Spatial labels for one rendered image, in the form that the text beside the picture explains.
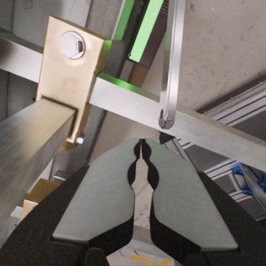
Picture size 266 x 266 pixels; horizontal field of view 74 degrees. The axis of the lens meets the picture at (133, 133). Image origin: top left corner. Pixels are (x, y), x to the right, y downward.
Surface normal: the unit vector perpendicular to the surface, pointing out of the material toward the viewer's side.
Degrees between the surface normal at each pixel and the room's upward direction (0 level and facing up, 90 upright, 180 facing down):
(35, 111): 90
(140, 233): 90
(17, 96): 0
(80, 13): 0
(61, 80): 0
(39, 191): 90
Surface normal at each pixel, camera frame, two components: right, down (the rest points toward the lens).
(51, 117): 0.38, -0.81
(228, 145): -0.04, 0.46
